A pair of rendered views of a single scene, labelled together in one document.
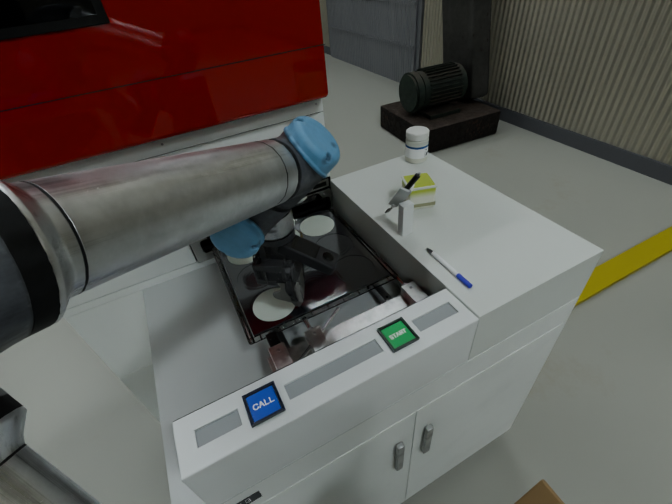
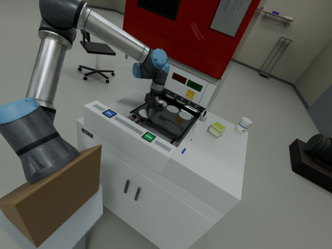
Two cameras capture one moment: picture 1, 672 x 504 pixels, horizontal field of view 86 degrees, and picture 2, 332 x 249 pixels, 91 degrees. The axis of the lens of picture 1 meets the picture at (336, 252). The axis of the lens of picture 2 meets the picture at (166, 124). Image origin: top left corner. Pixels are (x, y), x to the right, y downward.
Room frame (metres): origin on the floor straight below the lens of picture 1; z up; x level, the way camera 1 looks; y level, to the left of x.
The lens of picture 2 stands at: (-0.06, -0.54, 1.52)
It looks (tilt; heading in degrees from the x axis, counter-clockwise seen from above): 35 degrees down; 39
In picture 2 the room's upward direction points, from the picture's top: 20 degrees clockwise
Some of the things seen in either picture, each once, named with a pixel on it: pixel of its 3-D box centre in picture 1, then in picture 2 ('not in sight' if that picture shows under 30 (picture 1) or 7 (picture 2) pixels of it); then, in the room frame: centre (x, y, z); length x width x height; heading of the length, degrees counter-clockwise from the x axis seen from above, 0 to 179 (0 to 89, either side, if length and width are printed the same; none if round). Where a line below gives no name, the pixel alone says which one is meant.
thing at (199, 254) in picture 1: (265, 223); (176, 104); (0.89, 0.20, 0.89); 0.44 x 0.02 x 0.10; 113
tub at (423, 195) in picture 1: (418, 191); (216, 130); (0.81, -0.23, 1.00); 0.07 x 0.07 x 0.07; 4
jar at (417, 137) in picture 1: (416, 144); (243, 125); (1.05, -0.29, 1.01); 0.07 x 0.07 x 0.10
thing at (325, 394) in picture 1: (340, 387); (127, 135); (0.34, 0.02, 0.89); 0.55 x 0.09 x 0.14; 113
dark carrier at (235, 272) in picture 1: (297, 260); (166, 114); (0.70, 0.10, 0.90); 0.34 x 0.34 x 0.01; 23
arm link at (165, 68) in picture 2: not in sight; (160, 72); (0.54, 0.11, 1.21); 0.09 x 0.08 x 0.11; 168
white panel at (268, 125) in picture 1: (191, 205); (162, 80); (0.83, 0.37, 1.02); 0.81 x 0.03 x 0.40; 113
